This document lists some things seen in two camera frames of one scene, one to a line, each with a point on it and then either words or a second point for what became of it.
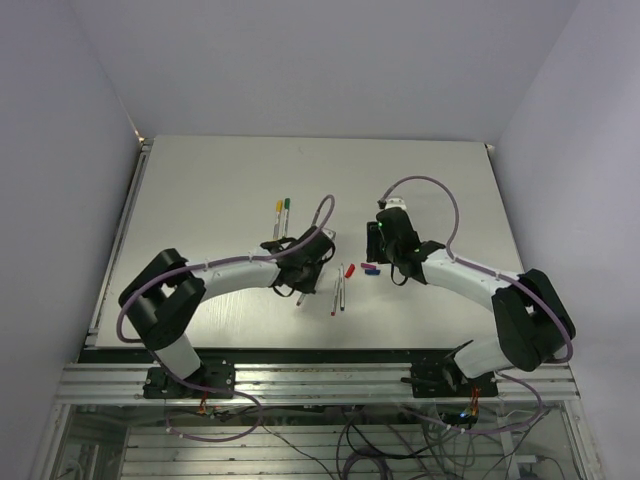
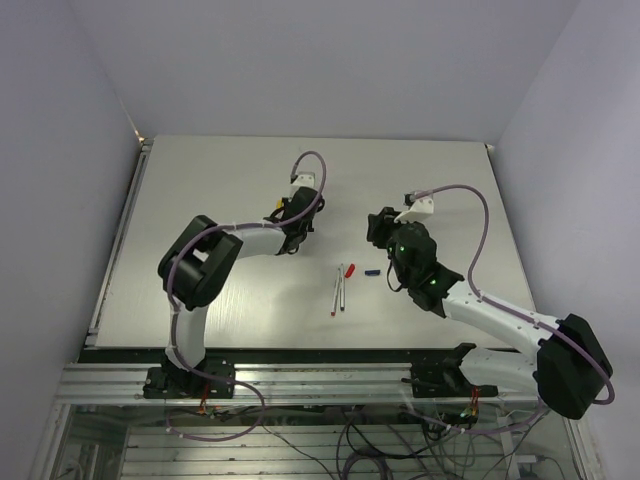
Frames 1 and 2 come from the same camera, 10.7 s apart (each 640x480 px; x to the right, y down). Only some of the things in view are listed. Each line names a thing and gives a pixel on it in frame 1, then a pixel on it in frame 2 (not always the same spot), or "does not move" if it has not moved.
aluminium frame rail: (123, 384) does not move
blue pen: (342, 288) does not move
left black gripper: (308, 286) to (288, 201)
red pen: (337, 284) does not move
